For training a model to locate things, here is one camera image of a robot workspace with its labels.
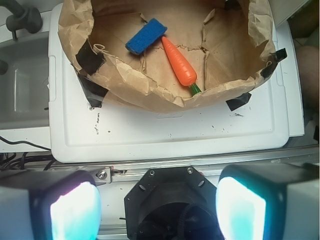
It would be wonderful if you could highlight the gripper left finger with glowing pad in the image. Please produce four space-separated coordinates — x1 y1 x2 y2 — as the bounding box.
0 170 102 240

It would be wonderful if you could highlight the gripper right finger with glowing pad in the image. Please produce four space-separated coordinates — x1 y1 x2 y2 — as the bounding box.
215 163 320 240

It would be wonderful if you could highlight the blue sponge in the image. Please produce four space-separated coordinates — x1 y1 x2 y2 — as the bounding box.
125 18 168 55

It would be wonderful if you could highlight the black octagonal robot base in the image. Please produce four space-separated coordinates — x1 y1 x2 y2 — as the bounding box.
124 167 224 240

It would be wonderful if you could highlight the white plastic lid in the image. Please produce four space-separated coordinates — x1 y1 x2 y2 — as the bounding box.
48 4 289 163

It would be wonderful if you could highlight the white toy sink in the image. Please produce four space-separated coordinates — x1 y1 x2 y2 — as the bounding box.
0 32 51 131

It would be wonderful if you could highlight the black tape piece right lower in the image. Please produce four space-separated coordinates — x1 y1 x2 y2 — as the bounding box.
226 92 252 111

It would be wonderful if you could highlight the black tape piece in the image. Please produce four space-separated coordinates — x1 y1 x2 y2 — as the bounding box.
77 73 109 108
226 92 252 111
75 39 105 76
260 48 288 80

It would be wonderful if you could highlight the black tape piece left lower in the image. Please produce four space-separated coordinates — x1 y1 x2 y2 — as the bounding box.
77 73 109 108

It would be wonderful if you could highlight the orange toy carrot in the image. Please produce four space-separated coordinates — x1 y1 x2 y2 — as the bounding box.
161 36 202 96

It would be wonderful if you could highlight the black tape piece right upper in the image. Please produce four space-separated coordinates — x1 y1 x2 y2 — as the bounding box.
260 48 288 80

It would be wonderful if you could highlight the black tape piece left upper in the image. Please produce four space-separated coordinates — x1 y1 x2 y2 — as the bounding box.
75 39 105 76

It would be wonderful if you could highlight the brown paper bag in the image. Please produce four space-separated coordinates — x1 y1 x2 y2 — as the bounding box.
58 0 276 113

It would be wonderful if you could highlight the dark grey toy faucet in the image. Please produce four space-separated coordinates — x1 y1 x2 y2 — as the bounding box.
0 0 43 41

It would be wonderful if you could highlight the black cable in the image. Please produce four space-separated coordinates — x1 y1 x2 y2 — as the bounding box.
0 136 52 152

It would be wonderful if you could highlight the aluminium rail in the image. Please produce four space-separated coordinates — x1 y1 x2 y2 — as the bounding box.
49 144 320 185

